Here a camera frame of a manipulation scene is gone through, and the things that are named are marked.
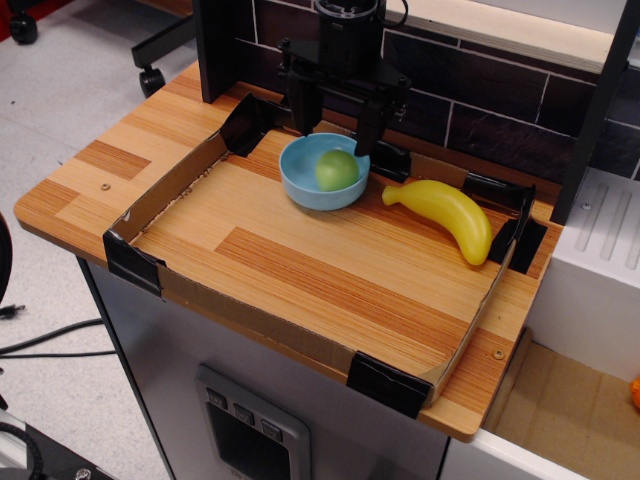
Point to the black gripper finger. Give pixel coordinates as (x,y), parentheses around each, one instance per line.
(305,100)
(371,124)

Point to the light blue plastic bowl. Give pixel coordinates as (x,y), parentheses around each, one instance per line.
(297,167)

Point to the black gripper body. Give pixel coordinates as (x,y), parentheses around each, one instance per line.
(346,56)

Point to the cardboard fence with black tape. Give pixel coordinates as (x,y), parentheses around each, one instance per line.
(374,296)

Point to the black chair base with casters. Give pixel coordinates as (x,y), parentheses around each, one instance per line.
(146,53)

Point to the grey toy oven control panel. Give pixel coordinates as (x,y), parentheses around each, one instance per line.
(252,437)

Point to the yellow toy banana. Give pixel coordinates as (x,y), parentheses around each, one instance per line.
(451,209)

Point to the orange toy fruit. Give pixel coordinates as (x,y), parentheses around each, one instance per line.
(634,388)

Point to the white toy sink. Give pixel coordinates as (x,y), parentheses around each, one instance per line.
(587,307)

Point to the green toy pear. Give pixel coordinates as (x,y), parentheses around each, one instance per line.
(336,170)

